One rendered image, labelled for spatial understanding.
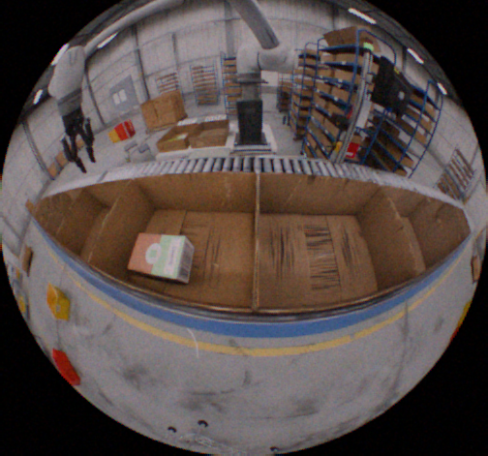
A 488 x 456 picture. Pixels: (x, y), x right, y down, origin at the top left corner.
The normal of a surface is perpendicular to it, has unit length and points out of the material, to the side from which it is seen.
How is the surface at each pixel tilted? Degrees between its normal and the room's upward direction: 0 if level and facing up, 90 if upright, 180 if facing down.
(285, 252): 2
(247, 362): 0
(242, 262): 0
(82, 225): 89
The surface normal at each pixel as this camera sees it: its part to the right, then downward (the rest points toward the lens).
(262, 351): -0.04, -0.59
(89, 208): 1.00, 0.03
